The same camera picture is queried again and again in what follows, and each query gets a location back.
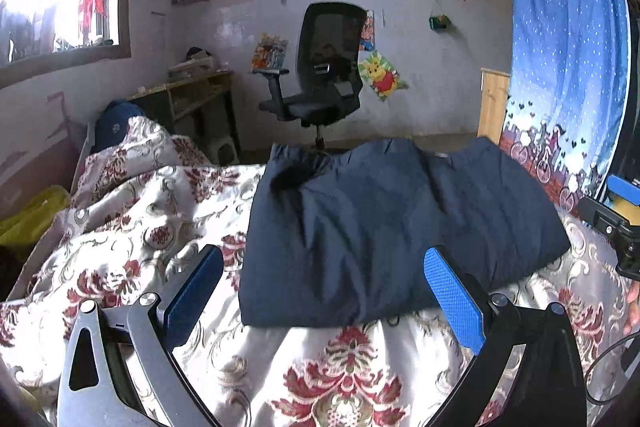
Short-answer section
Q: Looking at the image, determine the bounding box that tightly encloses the white plastic stool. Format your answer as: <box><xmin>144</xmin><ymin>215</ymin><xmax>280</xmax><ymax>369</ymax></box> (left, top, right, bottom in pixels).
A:
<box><xmin>207</xmin><ymin>134</ymin><xmax>241</xmax><ymax>166</ymax></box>

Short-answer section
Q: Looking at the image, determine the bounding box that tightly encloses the black cable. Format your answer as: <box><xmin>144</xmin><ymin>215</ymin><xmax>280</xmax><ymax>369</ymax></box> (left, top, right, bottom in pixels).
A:
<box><xmin>582</xmin><ymin>332</ymin><xmax>640</xmax><ymax>408</ymax></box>

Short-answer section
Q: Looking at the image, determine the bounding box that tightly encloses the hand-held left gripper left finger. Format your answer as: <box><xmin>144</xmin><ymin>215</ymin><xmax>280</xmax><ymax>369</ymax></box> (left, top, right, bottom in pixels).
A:
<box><xmin>56</xmin><ymin>244</ymin><xmax>225</xmax><ymax>427</ymax></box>

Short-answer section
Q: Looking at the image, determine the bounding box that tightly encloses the dark navy jacket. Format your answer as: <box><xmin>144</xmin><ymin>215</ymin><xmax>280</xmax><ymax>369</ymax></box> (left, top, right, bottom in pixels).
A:
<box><xmin>239</xmin><ymin>137</ymin><xmax>572</xmax><ymax>329</ymax></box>

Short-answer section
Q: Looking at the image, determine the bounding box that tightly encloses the yellow green cloth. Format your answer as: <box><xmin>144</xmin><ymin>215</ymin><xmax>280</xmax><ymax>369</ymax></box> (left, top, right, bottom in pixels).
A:
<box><xmin>0</xmin><ymin>185</ymin><xmax>71</xmax><ymax>245</ymax></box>

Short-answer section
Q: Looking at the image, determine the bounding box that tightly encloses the black office chair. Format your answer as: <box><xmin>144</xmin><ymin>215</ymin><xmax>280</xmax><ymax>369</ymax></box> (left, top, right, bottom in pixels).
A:
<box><xmin>251</xmin><ymin>2</ymin><xmax>369</xmax><ymax>152</ymax></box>

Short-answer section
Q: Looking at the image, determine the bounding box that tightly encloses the narrow wall poster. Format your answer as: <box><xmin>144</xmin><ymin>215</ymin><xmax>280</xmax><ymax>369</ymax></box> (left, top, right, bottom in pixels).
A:
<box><xmin>361</xmin><ymin>10</ymin><xmax>376</xmax><ymax>52</ymax></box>

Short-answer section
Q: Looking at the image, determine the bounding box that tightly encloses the wooden cabinet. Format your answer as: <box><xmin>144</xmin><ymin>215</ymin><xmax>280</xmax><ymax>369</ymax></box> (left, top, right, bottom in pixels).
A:
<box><xmin>477</xmin><ymin>68</ymin><xmax>512</xmax><ymax>145</ymax></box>

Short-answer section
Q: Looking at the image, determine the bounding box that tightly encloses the blue printed curtain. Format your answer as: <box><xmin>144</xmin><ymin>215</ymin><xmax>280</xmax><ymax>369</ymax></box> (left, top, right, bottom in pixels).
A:
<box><xmin>497</xmin><ymin>0</ymin><xmax>632</xmax><ymax>212</ymax></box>

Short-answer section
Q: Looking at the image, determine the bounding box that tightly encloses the wooden desk shelf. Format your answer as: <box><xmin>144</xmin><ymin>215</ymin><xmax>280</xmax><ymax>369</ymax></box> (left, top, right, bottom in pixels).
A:
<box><xmin>127</xmin><ymin>71</ymin><xmax>242</xmax><ymax>158</ymax></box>

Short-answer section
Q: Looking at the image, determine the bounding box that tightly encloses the stack of papers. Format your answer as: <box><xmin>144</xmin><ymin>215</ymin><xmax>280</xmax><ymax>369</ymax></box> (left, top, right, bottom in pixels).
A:
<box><xmin>167</xmin><ymin>57</ymin><xmax>216</xmax><ymax>80</ymax></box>

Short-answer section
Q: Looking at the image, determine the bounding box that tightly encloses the grey bed frame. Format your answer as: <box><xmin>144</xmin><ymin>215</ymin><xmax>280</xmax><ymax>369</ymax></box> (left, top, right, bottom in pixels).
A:
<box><xmin>70</xmin><ymin>122</ymin><xmax>96</xmax><ymax>195</ymax></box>

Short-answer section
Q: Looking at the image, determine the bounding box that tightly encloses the person's right hand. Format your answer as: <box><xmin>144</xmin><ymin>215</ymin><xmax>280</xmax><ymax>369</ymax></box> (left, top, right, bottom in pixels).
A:
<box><xmin>622</xmin><ymin>282</ymin><xmax>640</xmax><ymax>338</ymax></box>

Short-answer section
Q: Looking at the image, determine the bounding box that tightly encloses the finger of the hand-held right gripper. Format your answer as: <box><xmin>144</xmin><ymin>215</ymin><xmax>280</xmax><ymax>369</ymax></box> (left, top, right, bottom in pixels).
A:
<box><xmin>606</xmin><ymin>174</ymin><xmax>640</xmax><ymax>208</ymax></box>
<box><xmin>578</xmin><ymin>196</ymin><xmax>633</xmax><ymax>242</ymax></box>

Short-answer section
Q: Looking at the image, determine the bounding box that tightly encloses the colourful cartoon poster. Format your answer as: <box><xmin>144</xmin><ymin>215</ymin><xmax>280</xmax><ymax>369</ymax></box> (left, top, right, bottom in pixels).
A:
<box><xmin>251</xmin><ymin>34</ymin><xmax>289</xmax><ymax>72</ymax></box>

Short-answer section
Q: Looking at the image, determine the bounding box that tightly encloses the floral bed quilt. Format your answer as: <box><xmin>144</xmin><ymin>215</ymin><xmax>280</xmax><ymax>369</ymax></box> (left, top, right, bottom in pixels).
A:
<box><xmin>0</xmin><ymin>116</ymin><xmax>640</xmax><ymax>427</ymax></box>

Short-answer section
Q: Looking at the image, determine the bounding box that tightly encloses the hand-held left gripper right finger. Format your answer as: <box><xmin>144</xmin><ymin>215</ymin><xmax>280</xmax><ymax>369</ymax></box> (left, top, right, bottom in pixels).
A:
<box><xmin>423</xmin><ymin>246</ymin><xmax>588</xmax><ymax>427</ymax></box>

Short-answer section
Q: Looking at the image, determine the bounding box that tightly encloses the yellow bear poster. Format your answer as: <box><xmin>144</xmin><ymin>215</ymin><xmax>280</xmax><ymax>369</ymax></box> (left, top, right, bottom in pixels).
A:
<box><xmin>358</xmin><ymin>50</ymin><xmax>408</xmax><ymax>98</ymax></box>

